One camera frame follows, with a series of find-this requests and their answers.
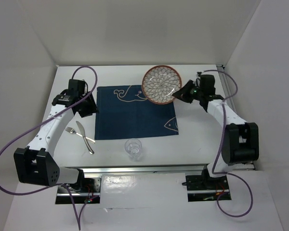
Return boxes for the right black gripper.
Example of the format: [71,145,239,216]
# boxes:
[172,79,203,103]

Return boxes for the floral ceramic plate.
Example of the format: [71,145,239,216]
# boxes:
[141,65,182,105]

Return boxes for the silver table knife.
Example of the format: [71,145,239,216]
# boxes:
[76,121,94,155]

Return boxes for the blue whale placemat cloth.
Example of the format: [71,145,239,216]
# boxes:
[94,85,179,140]

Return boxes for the clear plastic cup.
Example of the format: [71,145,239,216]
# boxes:
[124,139,143,161]

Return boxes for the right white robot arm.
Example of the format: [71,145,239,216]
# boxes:
[173,72,259,189]

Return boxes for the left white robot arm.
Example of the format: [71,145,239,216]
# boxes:
[13,79,98,192]

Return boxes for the silver fork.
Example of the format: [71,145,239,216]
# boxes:
[65,127,95,143]

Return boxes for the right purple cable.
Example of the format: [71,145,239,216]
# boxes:
[198,69,253,218]

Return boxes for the purple cable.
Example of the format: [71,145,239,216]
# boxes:
[0,66,98,231]
[198,69,253,218]

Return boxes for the front aluminium rail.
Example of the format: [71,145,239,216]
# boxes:
[75,164,206,175]

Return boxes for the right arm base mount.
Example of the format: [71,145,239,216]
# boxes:
[181,169,231,202]

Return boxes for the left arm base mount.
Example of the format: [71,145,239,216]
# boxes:
[55,172,102,205]

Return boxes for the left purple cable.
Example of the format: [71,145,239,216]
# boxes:
[0,66,98,231]

